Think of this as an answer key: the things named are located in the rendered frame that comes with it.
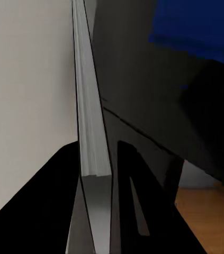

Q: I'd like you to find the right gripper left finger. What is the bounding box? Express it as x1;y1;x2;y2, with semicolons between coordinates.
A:
0;141;79;254

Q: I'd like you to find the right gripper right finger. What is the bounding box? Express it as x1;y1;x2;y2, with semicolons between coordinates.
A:
117;141;207;254

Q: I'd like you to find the notebook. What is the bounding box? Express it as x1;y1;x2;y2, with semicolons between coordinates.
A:
71;0;114;254

